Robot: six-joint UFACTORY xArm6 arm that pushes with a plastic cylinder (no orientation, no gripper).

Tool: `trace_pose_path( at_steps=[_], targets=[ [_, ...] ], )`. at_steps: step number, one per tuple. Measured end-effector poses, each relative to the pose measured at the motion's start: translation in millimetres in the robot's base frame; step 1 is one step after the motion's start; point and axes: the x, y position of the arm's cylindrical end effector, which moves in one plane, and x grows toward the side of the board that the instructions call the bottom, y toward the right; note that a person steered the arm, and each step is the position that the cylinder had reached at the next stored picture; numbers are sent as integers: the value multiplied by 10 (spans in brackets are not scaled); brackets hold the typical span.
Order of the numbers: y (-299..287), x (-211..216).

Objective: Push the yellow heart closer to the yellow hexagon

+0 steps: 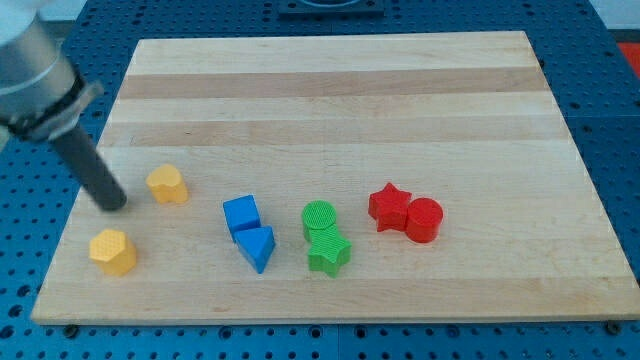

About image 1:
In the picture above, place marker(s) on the red star block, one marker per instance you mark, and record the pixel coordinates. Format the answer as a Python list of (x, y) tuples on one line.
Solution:
[(388, 207)]

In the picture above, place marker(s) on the green cylinder block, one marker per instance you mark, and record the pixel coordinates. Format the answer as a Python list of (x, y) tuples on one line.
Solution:
[(317, 215)]

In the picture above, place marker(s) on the yellow hexagon block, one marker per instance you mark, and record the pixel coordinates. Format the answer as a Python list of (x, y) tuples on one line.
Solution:
[(113, 252)]

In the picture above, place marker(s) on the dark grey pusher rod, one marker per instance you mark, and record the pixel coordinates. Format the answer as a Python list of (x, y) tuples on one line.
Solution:
[(78, 152)]

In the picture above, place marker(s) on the wooden board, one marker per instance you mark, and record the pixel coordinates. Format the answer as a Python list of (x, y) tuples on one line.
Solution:
[(466, 119)]

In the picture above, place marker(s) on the yellow heart block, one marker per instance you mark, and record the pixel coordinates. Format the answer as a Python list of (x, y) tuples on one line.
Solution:
[(167, 185)]

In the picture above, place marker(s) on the blue triangle block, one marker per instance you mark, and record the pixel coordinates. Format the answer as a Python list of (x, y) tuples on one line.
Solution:
[(256, 245)]

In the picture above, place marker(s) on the green star block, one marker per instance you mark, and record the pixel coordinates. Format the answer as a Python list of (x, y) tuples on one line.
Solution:
[(329, 251)]

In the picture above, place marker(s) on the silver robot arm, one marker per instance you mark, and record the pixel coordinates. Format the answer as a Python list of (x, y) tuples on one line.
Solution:
[(43, 95)]

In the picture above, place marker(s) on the red cylinder block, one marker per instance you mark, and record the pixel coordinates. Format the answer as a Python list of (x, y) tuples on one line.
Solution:
[(424, 218)]

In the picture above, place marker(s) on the blue cube block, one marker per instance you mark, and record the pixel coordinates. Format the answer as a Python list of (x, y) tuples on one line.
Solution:
[(241, 214)]

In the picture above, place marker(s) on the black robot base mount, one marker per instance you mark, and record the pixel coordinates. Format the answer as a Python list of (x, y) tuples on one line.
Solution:
[(330, 7)]

